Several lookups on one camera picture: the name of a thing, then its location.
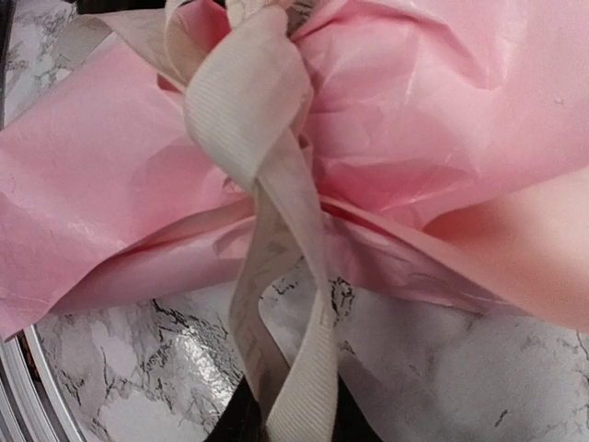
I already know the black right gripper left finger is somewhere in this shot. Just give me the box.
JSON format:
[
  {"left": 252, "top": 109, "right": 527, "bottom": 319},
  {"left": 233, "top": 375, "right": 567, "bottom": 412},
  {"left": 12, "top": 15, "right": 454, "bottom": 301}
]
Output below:
[{"left": 215, "top": 379, "right": 268, "bottom": 442}]

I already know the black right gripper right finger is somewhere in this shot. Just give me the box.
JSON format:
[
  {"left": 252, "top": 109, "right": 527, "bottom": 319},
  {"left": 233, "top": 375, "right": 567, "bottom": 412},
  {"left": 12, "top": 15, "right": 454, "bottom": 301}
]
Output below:
[{"left": 331, "top": 377, "right": 382, "bottom": 442}]

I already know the pink wrapping paper sheet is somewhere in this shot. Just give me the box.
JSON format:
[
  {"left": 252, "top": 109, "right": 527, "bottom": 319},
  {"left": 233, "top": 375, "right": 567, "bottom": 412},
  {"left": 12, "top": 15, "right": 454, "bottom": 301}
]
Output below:
[{"left": 1, "top": 1, "right": 588, "bottom": 338}]

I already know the cream printed ribbon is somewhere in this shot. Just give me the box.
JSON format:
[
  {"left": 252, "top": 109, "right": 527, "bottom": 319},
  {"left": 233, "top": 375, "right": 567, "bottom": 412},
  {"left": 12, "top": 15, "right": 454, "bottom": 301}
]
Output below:
[{"left": 102, "top": 1, "right": 338, "bottom": 441}]

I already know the aluminium front rail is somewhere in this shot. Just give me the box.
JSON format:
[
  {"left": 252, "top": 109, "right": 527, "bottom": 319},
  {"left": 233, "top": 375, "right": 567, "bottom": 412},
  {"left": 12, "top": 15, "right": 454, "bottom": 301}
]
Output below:
[{"left": 1, "top": 327, "right": 86, "bottom": 442}]

